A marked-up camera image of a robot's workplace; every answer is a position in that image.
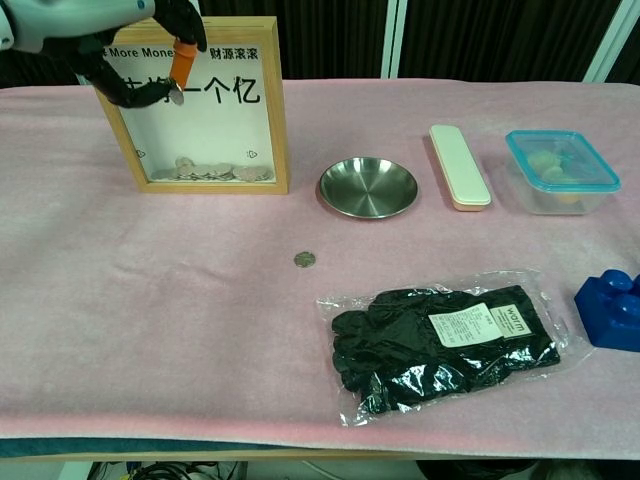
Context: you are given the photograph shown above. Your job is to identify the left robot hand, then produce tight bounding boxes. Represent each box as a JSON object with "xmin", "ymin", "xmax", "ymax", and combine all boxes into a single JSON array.
[{"xmin": 0, "ymin": 0, "xmax": 209, "ymax": 110}]

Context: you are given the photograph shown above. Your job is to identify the pile of silver coins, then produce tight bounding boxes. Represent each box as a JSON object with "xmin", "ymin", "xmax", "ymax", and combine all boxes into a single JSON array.
[{"xmin": 151, "ymin": 156, "xmax": 274, "ymax": 184}]

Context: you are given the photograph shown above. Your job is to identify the black curtain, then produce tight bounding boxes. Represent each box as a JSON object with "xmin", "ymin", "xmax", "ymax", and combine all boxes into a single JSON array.
[{"xmin": 0, "ymin": 0, "xmax": 640, "ymax": 89}]

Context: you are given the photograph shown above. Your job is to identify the pink tablecloth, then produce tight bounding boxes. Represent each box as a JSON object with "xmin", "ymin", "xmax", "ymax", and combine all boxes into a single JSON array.
[{"xmin": 0, "ymin": 77, "xmax": 640, "ymax": 459}]

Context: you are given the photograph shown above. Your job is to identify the round stainless steel dish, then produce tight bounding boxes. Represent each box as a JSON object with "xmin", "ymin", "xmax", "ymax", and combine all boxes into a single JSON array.
[{"xmin": 318, "ymin": 156, "xmax": 419, "ymax": 220}]

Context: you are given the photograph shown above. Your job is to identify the white oblong case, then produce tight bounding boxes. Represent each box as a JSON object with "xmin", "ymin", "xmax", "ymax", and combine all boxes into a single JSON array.
[{"xmin": 428, "ymin": 124, "xmax": 493, "ymax": 213}]

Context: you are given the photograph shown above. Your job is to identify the black gloves in plastic bag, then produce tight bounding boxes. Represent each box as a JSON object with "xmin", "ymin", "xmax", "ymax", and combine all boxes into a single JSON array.
[{"xmin": 314, "ymin": 269, "xmax": 574, "ymax": 427}]

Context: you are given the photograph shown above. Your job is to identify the cream toy inside container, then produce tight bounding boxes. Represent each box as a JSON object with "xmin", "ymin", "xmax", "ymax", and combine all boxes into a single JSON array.
[{"xmin": 524, "ymin": 147, "xmax": 591, "ymax": 206}]

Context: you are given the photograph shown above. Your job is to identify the clear container with blue lid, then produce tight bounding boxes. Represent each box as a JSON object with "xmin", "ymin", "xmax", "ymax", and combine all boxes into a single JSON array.
[{"xmin": 504, "ymin": 130, "xmax": 623, "ymax": 216}]

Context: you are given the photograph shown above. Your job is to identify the blue building block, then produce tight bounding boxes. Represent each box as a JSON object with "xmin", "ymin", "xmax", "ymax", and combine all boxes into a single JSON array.
[{"xmin": 573, "ymin": 268, "xmax": 640, "ymax": 350}]

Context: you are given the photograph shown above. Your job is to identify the wooden coin box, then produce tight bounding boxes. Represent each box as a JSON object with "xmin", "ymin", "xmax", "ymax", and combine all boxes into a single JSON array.
[{"xmin": 92, "ymin": 16, "xmax": 291, "ymax": 195}]

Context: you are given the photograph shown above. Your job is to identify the white aluminium frame post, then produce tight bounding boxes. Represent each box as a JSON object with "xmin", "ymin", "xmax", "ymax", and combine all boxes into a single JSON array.
[
  {"xmin": 387, "ymin": 0, "xmax": 407, "ymax": 80},
  {"xmin": 582, "ymin": 0, "xmax": 640, "ymax": 84}
]

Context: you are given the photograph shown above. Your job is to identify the black cable bundle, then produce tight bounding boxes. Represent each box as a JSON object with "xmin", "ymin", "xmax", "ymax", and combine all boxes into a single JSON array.
[{"xmin": 89, "ymin": 459, "xmax": 246, "ymax": 480}]

